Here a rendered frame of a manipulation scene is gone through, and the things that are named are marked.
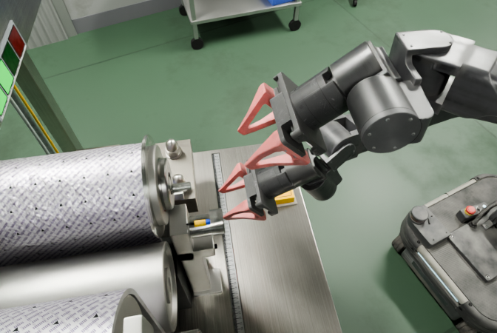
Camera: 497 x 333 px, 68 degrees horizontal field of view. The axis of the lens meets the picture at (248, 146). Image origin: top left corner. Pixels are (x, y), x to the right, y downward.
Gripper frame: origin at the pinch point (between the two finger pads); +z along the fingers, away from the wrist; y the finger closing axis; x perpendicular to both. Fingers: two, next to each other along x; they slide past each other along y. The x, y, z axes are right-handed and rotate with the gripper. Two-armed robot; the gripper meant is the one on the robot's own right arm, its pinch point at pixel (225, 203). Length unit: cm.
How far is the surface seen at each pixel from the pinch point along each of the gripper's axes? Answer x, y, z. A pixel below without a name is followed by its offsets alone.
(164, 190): 23.0, -8.4, -4.6
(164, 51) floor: -80, 188, 80
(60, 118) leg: -7, 72, 73
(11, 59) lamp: 32, 36, 29
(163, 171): 23.9, -6.0, -5.3
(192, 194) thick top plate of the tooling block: 1.0, 4.7, 7.1
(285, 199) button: -19.5, 6.0, -5.0
